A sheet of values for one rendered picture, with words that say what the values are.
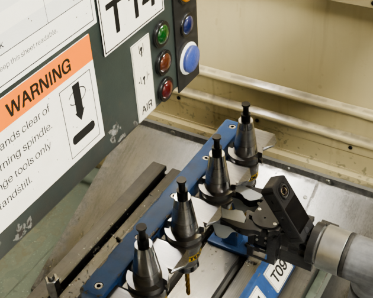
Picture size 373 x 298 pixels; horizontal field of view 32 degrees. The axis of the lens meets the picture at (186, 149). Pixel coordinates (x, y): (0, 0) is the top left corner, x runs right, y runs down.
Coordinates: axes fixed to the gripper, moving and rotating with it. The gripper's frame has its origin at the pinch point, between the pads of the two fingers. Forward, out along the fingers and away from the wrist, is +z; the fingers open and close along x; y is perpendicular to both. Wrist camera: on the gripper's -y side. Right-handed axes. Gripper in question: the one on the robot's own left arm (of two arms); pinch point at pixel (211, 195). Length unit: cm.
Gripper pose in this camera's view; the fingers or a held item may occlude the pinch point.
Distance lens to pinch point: 113.6
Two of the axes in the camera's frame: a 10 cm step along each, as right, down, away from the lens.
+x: 5.0, -5.5, 6.7
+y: 0.2, 7.8, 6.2
